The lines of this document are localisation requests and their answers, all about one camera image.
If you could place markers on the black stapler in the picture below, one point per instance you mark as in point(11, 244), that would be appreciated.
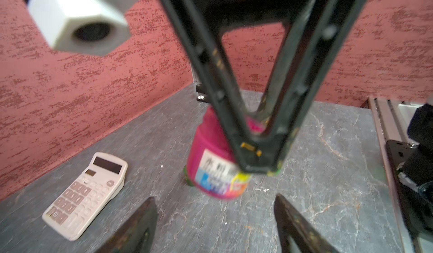
point(202, 94)

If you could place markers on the pink calculator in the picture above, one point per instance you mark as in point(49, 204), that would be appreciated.
point(77, 207)

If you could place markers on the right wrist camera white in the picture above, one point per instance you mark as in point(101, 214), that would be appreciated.
point(92, 27)

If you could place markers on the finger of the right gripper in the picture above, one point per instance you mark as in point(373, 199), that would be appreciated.
point(294, 29)
point(232, 46)

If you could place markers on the pink paint jar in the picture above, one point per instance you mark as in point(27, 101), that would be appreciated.
point(211, 164)

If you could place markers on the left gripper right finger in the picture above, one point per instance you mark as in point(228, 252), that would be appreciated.
point(296, 234)

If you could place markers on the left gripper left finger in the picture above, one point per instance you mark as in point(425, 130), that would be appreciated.
point(137, 232)

